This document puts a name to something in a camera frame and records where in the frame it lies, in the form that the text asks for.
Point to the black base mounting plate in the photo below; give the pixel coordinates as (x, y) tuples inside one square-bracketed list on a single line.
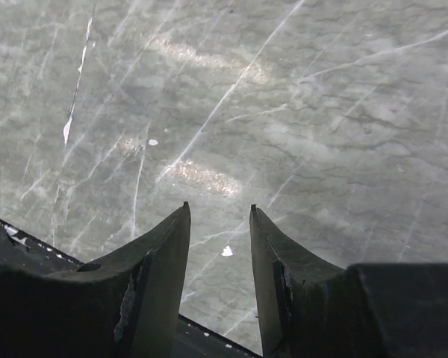
[(191, 339)]

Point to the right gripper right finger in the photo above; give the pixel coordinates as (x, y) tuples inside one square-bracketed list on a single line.
[(308, 307)]

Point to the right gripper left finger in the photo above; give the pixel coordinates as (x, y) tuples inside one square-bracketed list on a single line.
[(124, 304)]

